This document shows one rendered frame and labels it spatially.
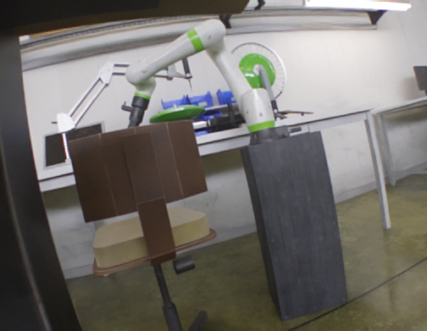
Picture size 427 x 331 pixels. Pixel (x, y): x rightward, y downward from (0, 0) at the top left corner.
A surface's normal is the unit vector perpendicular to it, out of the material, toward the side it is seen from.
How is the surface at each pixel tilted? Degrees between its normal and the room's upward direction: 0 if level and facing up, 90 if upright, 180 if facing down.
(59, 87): 90
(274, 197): 90
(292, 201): 90
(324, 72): 90
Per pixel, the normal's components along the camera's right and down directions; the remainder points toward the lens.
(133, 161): 0.38, -0.04
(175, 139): 0.62, -0.14
